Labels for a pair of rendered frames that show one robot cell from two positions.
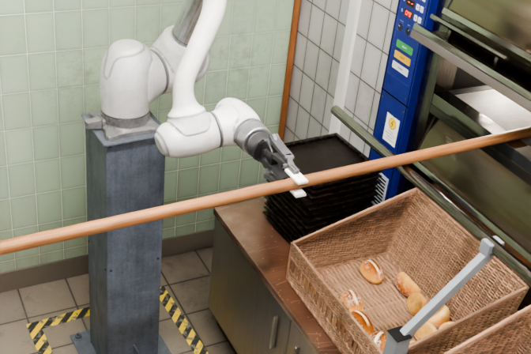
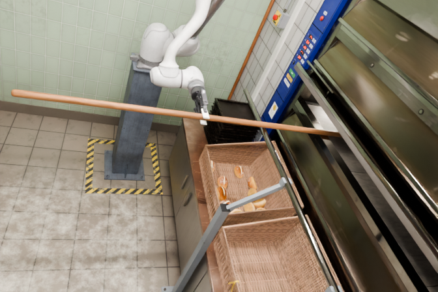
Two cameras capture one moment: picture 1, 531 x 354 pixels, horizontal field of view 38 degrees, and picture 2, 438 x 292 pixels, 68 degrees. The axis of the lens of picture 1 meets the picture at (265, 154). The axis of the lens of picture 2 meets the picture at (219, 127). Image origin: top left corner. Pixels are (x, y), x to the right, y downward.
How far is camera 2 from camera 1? 0.44 m
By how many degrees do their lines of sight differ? 6
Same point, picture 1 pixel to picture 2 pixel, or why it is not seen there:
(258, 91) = (225, 72)
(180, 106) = (165, 61)
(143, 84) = (160, 47)
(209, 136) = (175, 81)
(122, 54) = (154, 29)
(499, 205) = (306, 163)
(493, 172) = (309, 146)
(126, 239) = (134, 116)
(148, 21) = (183, 22)
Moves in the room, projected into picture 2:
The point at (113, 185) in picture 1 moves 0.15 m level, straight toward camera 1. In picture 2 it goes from (133, 89) to (126, 102)
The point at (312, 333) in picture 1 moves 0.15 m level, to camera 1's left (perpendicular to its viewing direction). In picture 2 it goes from (197, 189) to (176, 178)
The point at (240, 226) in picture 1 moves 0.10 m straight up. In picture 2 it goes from (190, 129) to (194, 119)
